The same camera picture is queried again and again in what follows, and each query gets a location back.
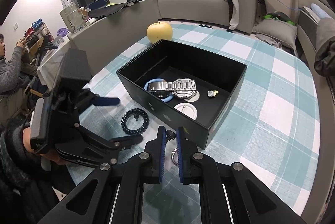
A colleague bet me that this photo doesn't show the shoe rack with shoes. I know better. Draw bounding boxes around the shoe rack with shoes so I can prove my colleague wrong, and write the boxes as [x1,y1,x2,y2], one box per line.
[23,18,51,49]

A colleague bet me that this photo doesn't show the dark olive blanket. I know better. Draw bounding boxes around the dark olive blanket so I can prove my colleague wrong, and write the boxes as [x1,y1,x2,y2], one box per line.
[314,17,335,78]

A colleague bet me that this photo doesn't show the dark blue box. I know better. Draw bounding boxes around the dark blue box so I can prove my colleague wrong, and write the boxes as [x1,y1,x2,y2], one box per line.
[85,0,109,10]

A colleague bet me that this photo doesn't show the clear plastic container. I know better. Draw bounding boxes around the clear plastic container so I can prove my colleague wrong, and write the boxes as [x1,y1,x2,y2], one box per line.
[60,6,87,33]

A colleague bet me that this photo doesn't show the side table with white cloth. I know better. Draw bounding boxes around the side table with white cloth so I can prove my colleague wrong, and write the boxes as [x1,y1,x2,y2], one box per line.
[37,35,76,83]

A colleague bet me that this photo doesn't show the grey sofa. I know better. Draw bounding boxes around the grey sofa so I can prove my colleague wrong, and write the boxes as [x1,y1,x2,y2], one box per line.
[67,0,265,65]

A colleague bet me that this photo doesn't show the black beaded bracelet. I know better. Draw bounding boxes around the black beaded bracelet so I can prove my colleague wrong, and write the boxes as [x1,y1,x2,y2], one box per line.
[121,108,149,134]

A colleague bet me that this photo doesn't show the beige upholstered bed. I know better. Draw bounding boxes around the beige upholstered bed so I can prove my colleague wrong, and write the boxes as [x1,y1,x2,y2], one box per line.
[293,0,335,214]

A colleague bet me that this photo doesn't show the person's left hand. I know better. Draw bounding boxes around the person's left hand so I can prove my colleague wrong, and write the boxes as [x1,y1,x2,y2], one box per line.
[22,128,68,165]

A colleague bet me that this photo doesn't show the silver metal wristwatch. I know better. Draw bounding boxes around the silver metal wristwatch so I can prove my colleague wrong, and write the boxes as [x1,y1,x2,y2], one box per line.
[147,79,197,99]

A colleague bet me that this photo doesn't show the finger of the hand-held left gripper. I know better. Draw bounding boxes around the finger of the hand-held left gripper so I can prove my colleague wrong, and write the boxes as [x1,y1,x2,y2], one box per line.
[75,89,121,116]
[75,122,144,164]

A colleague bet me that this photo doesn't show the light blue ring bracelet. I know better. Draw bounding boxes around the light blue ring bracelet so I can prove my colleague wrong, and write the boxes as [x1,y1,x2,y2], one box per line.
[144,78,174,104]

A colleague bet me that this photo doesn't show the black cardboard box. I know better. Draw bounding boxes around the black cardboard box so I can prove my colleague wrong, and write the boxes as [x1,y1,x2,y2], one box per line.
[116,39,248,150]

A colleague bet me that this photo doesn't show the light blue pillow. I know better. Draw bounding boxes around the light blue pillow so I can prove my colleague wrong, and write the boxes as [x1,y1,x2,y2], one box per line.
[310,3,330,20]

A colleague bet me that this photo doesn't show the black insole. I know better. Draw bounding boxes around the black insole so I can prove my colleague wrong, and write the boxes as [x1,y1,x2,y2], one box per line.
[88,1,134,17]

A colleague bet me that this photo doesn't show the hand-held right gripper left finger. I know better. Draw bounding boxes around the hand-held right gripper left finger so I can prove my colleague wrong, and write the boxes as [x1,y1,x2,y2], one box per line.
[37,126,166,224]

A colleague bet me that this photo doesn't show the grey floor cushion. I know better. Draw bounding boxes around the grey floor cushion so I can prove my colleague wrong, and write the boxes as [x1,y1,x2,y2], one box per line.
[253,18,298,49]

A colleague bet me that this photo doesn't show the silver keyring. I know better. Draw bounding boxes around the silver keyring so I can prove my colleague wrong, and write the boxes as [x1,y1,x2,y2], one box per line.
[166,130,181,167]

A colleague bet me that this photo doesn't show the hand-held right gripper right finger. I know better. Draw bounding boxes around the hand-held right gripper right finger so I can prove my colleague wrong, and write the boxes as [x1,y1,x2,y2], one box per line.
[176,127,307,224]

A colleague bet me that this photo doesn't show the yellow apple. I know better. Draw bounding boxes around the yellow apple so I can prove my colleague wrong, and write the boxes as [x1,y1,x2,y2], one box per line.
[147,21,173,44]

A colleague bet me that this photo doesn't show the green black toy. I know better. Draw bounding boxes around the green black toy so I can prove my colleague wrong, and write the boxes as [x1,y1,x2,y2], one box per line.
[263,11,296,25]

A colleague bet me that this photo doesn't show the white labelled box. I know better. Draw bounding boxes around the white labelled box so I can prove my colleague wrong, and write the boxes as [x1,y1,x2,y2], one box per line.
[51,36,66,47]

